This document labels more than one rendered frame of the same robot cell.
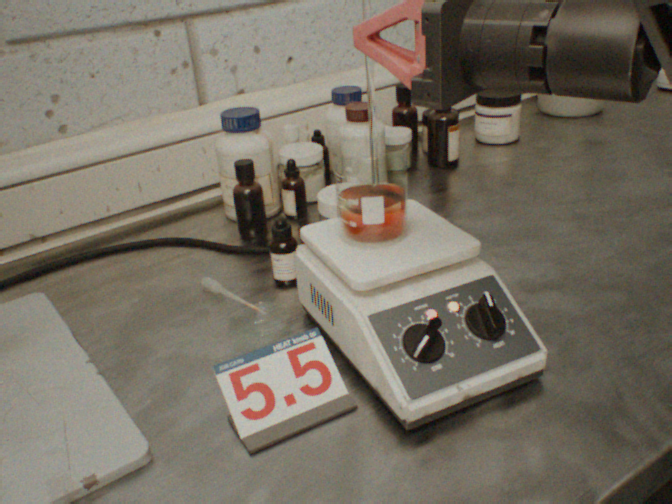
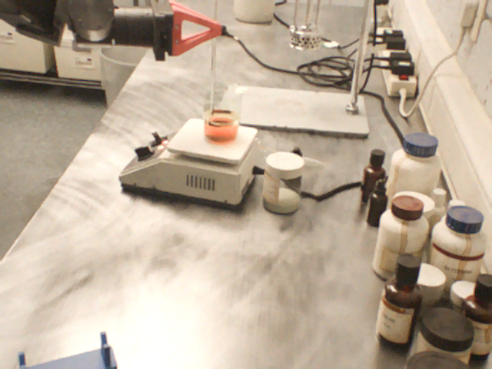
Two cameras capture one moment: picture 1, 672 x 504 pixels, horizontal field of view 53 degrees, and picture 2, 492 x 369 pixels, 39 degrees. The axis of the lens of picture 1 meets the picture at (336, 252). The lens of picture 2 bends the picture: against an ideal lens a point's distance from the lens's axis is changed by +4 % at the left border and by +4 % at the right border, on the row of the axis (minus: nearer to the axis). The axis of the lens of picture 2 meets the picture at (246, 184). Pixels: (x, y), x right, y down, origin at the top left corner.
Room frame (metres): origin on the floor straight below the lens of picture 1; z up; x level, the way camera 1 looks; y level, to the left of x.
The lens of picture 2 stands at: (1.14, -0.77, 1.30)
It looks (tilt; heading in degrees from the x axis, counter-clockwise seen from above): 30 degrees down; 127
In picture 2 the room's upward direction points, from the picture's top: 4 degrees clockwise
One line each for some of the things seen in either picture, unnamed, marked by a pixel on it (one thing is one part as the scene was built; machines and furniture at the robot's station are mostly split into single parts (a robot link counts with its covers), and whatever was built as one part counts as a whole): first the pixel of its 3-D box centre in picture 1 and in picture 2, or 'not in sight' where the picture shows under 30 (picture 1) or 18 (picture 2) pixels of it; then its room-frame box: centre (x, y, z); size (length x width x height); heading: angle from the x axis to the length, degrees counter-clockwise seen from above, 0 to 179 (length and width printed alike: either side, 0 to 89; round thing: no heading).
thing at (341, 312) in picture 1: (403, 296); (197, 161); (0.50, -0.05, 0.79); 0.22 x 0.13 x 0.08; 23
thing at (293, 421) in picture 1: (285, 386); not in sight; (0.41, 0.05, 0.77); 0.09 x 0.06 x 0.04; 117
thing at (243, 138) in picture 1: (246, 163); (413, 177); (0.80, 0.10, 0.81); 0.07 x 0.07 x 0.13
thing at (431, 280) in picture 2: (395, 149); (422, 290); (0.91, -0.10, 0.78); 0.05 x 0.05 x 0.05
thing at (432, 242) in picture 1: (386, 240); (213, 140); (0.52, -0.04, 0.83); 0.12 x 0.12 x 0.01; 23
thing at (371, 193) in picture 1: (369, 191); (223, 114); (0.53, -0.03, 0.88); 0.07 x 0.06 x 0.08; 39
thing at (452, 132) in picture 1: (443, 125); (401, 298); (0.91, -0.16, 0.80); 0.04 x 0.04 x 0.11
